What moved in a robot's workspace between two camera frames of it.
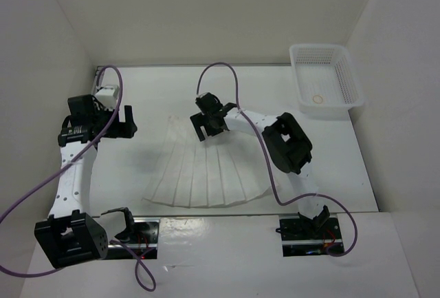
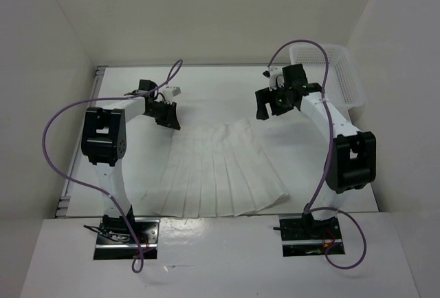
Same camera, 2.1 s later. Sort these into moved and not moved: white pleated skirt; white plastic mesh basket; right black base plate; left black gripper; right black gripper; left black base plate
Moved: right black gripper; white pleated skirt; left black gripper
Not moved: right black base plate; left black base plate; white plastic mesh basket
